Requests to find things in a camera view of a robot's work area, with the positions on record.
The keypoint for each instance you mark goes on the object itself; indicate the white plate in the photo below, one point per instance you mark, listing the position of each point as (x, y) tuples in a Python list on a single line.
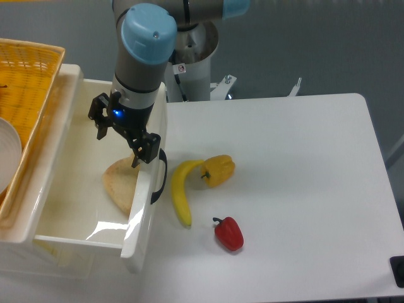
[(11, 152)]

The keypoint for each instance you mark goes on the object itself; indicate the white metal bracket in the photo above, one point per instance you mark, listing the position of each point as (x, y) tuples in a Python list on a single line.
[(222, 90)]

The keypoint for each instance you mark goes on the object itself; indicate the yellow bell pepper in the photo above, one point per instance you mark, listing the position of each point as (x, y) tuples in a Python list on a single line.
[(216, 170)]

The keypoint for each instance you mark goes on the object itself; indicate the white drawer cabinet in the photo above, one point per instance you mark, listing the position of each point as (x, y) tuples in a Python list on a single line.
[(21, 250)]

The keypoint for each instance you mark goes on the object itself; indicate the yellow woven basket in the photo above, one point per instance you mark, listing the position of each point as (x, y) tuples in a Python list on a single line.
[(28, 69)]

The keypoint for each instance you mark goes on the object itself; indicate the red bell pepper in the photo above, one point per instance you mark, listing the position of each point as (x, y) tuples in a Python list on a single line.
[(228, 232)]

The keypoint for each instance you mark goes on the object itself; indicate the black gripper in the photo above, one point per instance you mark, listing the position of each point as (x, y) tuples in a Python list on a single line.
[(128, 122)]

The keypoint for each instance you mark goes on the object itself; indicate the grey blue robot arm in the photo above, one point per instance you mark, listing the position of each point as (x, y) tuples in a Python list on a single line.
[(159, 42)]

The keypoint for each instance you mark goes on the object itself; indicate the black drawer handle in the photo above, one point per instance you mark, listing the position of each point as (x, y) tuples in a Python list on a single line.
[(161, 176)]

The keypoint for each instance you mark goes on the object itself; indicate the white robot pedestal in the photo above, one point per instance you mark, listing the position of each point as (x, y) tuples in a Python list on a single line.
[(188, 74)]

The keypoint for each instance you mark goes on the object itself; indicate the triangle toasted bread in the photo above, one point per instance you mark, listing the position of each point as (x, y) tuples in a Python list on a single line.
[(119, 181)]

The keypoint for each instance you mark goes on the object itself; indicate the black device at table edge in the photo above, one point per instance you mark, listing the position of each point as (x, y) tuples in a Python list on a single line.
[(397, 266)]

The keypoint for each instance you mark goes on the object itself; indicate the upper white drawer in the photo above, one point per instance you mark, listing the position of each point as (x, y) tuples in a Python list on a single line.
[(78, 212)]

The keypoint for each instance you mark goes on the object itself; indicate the yellow banana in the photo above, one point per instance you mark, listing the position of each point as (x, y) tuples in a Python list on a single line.
[(178, 193)]

